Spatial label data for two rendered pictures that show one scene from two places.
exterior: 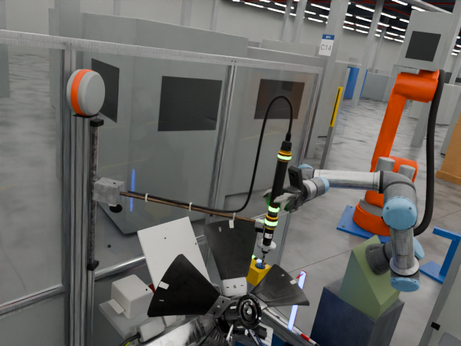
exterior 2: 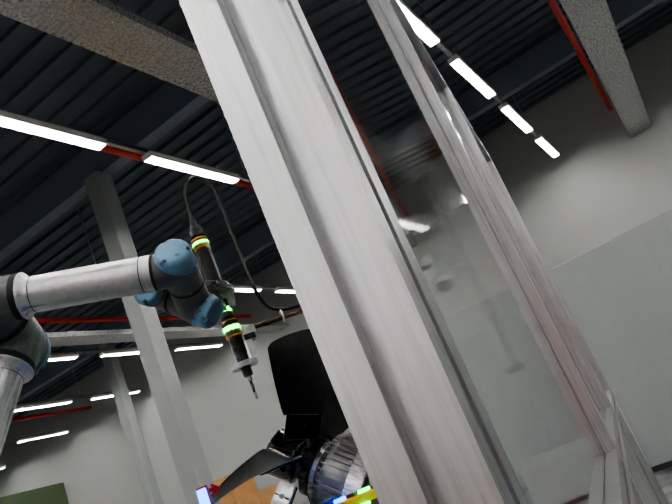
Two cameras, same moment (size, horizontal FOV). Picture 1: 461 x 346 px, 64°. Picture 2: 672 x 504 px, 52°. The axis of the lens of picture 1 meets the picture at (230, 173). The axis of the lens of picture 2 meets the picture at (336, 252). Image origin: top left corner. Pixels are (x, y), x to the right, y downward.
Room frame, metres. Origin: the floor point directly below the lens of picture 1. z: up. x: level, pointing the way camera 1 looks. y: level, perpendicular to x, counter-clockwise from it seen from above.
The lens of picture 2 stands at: (2.89, -0.60, 1.13)
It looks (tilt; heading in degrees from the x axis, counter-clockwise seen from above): 16 degrees up; 155
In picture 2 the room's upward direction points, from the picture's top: 23 degrees counter-clockwise
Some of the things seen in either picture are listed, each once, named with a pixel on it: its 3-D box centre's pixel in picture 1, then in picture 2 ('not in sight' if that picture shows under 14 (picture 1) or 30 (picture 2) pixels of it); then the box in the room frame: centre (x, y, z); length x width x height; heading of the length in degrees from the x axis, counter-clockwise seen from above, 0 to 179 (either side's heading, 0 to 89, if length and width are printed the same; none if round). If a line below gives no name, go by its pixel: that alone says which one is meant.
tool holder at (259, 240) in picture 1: (265, 234); (242, 347); (1.21, -0.16, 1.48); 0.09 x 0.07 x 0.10; 83
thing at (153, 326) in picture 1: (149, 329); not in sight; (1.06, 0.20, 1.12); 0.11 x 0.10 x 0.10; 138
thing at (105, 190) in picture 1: (107, 190); not in sight; (1.29, 0.45, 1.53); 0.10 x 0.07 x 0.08; 83
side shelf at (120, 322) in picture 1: (145, 306); not in sight; (1.49, 0.32, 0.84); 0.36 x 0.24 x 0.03; 138
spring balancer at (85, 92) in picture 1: (86, 93); not in sight; (1.30, 0.54, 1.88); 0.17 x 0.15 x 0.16; 138
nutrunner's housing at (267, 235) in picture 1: (276, 195); (218, 294); (1.21, -0.17, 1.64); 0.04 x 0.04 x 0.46
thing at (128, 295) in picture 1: (128, 296); not in sight; (1.46, 0.39, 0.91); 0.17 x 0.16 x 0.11; 48
